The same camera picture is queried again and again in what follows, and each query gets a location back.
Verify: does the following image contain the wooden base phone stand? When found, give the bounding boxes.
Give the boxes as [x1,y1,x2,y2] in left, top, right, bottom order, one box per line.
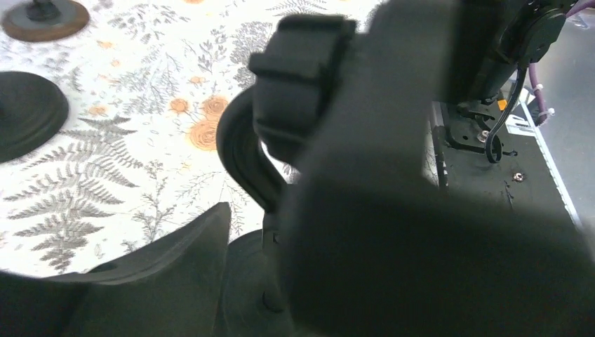
[1,0,90,43]

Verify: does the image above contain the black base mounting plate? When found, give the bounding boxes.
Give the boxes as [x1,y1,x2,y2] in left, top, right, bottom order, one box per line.
[427,103,582,227]

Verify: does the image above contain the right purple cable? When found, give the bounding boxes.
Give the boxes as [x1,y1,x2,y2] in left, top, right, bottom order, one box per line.
[527,0,595,126]

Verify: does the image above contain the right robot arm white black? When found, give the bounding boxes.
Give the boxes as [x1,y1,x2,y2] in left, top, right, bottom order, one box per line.
[439,0,583,104]

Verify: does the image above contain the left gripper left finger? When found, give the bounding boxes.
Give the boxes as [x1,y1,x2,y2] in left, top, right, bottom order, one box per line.
[1,203,231,336]

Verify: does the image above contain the floral patterned table mat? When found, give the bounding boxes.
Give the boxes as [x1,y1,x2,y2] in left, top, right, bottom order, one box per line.
[1,1,378,277]

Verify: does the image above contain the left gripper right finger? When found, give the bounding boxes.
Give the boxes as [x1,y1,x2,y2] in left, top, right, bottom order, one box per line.
[281,153,594,336]

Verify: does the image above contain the black phone stand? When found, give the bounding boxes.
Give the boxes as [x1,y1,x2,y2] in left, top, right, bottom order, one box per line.
[215,14,356,336]
[1,71,69,163]

